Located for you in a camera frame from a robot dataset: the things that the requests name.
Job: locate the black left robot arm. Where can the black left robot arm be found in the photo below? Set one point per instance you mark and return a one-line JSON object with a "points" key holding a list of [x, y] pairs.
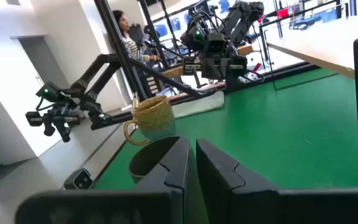
{"points": [[244, 15]]}

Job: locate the black station frame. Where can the black station frame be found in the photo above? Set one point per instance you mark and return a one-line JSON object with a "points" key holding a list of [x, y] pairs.
{"points": [[117, 40]]}

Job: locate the white power strip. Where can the white power strip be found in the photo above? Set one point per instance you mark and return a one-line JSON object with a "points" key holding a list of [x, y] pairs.
{"points": [[250, 76]]}

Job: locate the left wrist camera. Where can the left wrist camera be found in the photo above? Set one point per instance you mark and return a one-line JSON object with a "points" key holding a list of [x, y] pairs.
{"points": [[217, 43]]}

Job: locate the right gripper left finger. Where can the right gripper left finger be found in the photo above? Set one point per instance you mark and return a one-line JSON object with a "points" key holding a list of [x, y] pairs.
{"points": [[176, 174]]}

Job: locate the yellow-green glazed mug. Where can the yellow-green glazed mug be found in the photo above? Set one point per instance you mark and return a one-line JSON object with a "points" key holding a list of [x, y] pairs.
{"points": [[154, 118]]}

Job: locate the tall black cup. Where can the tall black cup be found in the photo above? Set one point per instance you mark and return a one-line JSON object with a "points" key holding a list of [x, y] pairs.
{"points": [[145, 158]]}

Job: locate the grey door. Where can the grey door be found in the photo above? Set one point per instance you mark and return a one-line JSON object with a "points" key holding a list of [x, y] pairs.
{"points": [[42, 59]]}

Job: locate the white folded cloth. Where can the white folded cloth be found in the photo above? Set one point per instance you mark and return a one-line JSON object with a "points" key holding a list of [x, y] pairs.
{"points": [[197, 104]]}

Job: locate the wooden shelf with black frame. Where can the wooden shelf with black frame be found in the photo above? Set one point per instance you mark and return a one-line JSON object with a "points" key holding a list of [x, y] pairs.
{"points": [[322, 46]]}

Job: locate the person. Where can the person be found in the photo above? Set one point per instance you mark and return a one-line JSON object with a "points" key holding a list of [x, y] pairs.
{"points": [[130, 46]]}

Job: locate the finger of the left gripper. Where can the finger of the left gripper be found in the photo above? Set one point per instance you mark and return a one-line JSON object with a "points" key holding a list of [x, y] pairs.
{"points": [[208, 68], [222, 69]]}

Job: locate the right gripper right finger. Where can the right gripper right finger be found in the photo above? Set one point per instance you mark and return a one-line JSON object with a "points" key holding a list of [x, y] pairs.
{"points": [[228, 186]]}

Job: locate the small black table camera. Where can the small black table camera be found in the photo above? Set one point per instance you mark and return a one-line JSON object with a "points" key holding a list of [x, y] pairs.
{"points": [[79, 180]]}

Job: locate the black power strip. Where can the black power strip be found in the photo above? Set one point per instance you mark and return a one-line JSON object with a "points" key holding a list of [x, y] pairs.
{"points": [[152, 85]]}

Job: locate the red box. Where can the red box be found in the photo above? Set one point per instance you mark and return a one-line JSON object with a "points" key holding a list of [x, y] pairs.
{"points": [[282, 13]]}

